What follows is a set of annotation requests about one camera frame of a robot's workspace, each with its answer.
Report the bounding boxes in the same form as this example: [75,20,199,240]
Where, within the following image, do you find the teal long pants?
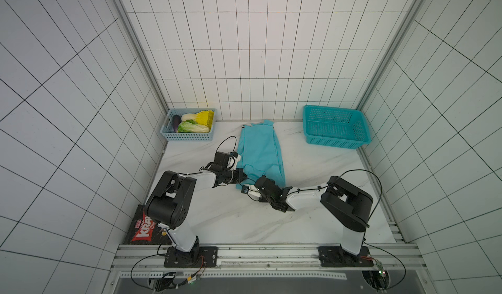
[237,120,286,189]

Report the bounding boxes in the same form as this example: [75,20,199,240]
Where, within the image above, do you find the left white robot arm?
[145,168,248,253]

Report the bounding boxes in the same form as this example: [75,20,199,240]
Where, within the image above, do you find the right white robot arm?
[241,176,373,256]

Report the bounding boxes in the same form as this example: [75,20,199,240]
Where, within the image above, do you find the green napa cabbage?
[178,120,210,133]

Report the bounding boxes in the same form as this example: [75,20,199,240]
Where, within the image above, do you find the light blue perforated basket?
[160,108,216,142]

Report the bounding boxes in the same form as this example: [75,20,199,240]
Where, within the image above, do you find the dark purple eggplant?
[171,114,182,133]

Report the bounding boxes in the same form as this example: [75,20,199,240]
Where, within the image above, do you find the teal plastic basket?
[303,105,371,150]

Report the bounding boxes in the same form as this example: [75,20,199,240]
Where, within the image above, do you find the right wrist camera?
[254,176,278,196]

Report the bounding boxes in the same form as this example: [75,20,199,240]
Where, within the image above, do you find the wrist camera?
[212,151,241,171]
[254,176,278,196]

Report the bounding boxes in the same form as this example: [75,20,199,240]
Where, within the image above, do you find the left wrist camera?
[212,151,241,171]

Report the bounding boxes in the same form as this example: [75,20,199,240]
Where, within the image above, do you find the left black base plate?
[163,246,218,269]

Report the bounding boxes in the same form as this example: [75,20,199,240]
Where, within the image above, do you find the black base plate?
[163,246,218,269]
[318,246,374,268]

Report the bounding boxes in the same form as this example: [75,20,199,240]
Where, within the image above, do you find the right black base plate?
[318,246,374,268]

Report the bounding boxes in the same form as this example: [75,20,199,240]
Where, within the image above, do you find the right base cable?
[333,169,407,291]

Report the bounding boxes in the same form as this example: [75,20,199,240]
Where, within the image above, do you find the left base cable bundle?
[129,250,207,291]

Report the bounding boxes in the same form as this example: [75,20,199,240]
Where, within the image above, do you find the aluminium mounting rail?
[103,243,436,293]

